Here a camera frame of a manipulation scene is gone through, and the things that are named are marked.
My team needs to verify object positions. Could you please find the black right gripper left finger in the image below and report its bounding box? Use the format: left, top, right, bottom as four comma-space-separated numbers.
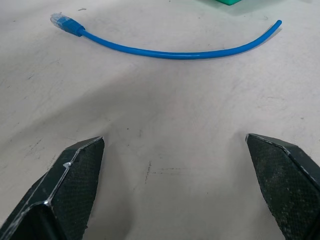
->
0, 136, 105, 240

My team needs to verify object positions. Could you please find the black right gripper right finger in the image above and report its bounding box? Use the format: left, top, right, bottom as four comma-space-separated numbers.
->
245, 133, 320, 240

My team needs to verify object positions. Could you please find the green plastic block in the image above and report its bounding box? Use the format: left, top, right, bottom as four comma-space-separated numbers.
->
215, 0, 243, 6

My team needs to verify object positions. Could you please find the blue Ethernet cable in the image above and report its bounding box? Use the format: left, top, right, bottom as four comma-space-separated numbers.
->
49, 12, 283, 60

